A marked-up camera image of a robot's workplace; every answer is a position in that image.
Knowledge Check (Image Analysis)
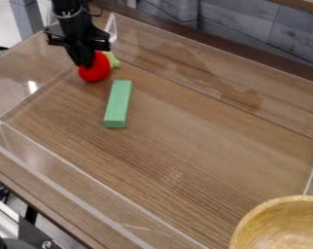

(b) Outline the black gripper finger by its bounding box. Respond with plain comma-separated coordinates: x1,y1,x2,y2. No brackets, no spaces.
66,41,95,68

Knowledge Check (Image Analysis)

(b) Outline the wooden bowl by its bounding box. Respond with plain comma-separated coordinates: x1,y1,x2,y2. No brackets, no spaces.
229,196,313,249

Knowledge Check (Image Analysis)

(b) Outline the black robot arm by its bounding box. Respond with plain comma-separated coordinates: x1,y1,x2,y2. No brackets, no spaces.
44,0,111,68

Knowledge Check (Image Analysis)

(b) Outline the red plush fruit green leaf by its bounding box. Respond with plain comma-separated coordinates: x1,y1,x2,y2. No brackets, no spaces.
78,51,121,83

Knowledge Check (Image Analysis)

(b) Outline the green rectangular block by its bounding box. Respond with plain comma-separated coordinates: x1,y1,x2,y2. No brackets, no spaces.
105,80,133,128

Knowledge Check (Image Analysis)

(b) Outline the clear acrylic tray enclosure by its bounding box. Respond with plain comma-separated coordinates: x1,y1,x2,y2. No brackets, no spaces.
0,14,313,249

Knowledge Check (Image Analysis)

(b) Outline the black metal bracket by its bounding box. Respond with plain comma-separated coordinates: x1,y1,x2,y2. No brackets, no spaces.
19,217,64,249

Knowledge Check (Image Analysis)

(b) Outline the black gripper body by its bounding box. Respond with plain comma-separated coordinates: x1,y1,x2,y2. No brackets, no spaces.
44,24,113,52

